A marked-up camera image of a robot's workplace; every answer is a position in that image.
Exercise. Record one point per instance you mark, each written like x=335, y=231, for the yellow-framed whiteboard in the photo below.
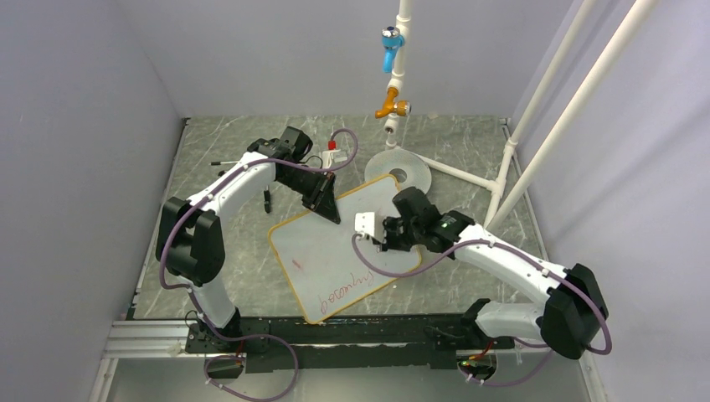
x=316, y=256

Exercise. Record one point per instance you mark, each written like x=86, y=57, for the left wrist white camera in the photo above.
x=333, y=157

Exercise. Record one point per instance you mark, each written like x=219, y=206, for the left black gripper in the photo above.
x=322, y=199

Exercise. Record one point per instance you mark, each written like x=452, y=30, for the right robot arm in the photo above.
x=566, y=310

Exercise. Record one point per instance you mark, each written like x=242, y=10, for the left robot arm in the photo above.
x=190, y=241

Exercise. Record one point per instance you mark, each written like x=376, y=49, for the blue valve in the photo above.
x=392, y=40

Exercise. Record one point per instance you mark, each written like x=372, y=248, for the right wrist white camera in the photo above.
x=369, y=225

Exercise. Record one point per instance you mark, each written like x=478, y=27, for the white perforated disc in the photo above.
x=407, y=168

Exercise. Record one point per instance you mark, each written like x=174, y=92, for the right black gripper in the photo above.
x=388, y=244

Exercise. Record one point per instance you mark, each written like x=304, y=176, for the wrist white camera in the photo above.
x=333, y=157
x=369, y=225

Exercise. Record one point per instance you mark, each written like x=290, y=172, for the white PVC pipe frame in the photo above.
x=500, y=207

